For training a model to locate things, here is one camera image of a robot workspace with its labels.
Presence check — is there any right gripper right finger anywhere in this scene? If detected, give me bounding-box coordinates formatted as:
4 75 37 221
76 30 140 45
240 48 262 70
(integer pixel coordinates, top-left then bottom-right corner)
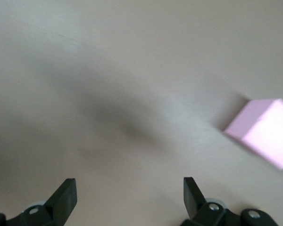
181 177 278 226

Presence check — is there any pink foam cube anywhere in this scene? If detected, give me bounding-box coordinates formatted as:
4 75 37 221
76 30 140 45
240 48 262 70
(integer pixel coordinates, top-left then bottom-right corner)
223 98 283 170

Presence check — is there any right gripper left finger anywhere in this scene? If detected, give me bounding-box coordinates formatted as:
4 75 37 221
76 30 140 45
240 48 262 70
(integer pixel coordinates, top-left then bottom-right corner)
0 178 78 226

